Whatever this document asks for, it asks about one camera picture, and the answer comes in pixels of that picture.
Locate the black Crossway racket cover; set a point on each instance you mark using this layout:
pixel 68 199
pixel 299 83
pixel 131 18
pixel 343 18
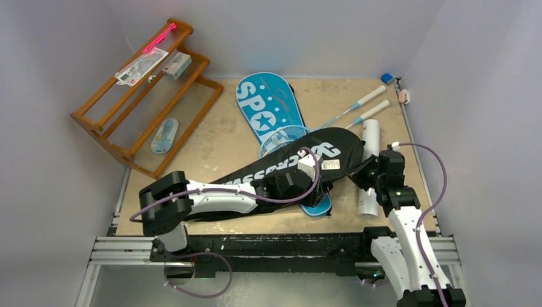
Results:
pixel 340 149

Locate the light blue badminton racket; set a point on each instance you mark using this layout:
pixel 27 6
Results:
pixel 368 114
pixel 355 106

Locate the blue racket cover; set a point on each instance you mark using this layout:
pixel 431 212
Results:
pixel 270 108

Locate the small blue block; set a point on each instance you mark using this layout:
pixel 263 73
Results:
pixel 387 78

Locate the wooden shelf rack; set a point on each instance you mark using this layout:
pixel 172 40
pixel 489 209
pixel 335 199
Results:
pixel 124 119

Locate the pink white clip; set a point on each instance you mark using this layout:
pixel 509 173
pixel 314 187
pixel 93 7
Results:
pixel 404 96

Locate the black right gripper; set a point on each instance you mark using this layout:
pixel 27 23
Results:
pixel 369 173

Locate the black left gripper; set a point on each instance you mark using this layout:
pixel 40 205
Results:
pixel 312 183

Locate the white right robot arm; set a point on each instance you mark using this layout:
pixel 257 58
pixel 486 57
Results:
pixel 408 259

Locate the black metal base frame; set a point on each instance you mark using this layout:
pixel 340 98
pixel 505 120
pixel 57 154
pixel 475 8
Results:
pixel 342 254

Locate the blue white plastic packet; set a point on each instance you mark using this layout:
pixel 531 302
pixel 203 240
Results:
pixel 163 140

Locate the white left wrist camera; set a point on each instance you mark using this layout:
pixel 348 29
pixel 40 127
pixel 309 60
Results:
pixel 308 164

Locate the clear stationery packet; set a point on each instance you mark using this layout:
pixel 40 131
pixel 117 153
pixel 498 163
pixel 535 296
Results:
pixel 136 70

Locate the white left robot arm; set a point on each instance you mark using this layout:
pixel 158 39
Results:
pixel 169 201

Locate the small white box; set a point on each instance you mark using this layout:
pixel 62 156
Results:
pixel 177 65

